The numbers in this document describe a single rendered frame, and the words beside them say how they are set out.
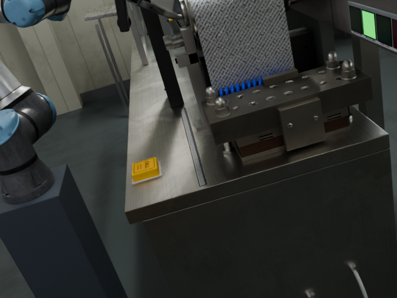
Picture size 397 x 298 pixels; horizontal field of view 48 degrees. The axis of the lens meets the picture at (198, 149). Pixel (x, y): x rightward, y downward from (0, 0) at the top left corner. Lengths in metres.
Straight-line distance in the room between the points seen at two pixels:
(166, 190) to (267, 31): 0.50
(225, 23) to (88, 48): 3.91
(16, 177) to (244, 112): 0.65
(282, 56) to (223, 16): 0.20
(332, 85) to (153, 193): 0.51
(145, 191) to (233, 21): 0.49
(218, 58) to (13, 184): 0.66
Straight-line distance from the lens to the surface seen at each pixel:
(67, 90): 5.02
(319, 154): 1.10
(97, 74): 5.09
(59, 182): 1.35
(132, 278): 2.33
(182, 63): 1.28
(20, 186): 1.32
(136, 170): 1.19
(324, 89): 1.11
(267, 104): 1.08
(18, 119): 1.31
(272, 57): 1.25
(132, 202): 1.10
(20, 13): 1.09
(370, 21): 0.98
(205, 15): 1.19
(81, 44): 5.03
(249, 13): 1.21
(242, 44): 1.22
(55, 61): 4.95
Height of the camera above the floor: 1.45
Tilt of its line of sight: 26 degrees down
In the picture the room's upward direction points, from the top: 16 degrees counter-clockwise
